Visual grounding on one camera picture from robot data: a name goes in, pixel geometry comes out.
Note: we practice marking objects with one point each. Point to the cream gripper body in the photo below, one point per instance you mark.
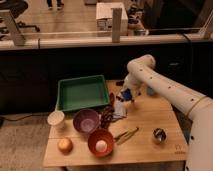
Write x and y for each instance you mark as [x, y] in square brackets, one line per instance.
[135, 93]

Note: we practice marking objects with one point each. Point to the green plastic tray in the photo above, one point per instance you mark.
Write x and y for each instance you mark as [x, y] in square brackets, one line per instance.
[82, 92]

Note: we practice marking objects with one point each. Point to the dark red patterned cloth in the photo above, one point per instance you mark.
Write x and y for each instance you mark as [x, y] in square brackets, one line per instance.
[107, 113]

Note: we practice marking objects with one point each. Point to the white cardboard box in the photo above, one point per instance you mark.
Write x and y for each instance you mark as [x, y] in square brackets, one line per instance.
[104, 16]

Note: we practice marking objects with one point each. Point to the blue round lid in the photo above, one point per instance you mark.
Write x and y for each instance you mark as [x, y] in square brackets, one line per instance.
[150, 91]

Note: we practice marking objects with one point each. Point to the orange bowl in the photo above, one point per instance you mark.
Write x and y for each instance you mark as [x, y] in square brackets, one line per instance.
[101, 134]

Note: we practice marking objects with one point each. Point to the wooden table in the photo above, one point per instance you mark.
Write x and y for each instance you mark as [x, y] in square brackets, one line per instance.
[147, 113]

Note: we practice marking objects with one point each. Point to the blue sponge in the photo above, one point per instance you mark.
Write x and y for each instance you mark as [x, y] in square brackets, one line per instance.
[125, 95]

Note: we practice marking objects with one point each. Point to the yellow onion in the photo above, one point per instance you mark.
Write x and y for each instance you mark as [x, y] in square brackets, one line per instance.
[65, 145]

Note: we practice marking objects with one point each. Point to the black handled tool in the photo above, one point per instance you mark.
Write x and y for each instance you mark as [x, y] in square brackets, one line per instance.
[119, 83]

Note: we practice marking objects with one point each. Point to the small metal cup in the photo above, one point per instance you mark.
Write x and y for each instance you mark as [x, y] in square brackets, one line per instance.
[159, 135]

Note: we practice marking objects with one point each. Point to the white fabric-covered robot arm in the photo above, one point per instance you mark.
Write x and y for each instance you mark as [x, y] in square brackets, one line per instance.
[195, 105]

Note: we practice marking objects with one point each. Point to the grey cloth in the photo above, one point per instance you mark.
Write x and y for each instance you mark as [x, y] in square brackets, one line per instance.
[120, 111]

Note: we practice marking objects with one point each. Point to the white cup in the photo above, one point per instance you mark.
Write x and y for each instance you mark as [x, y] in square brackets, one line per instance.
[56, 119]

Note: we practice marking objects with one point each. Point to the purple bowl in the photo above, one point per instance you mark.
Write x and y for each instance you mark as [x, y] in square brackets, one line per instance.
[86, 121]

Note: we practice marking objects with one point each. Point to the white egg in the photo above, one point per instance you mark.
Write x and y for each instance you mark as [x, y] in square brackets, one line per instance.
[101, 146]

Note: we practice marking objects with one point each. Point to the wooden tongs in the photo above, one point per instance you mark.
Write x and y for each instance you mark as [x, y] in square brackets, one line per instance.
[121, 138]

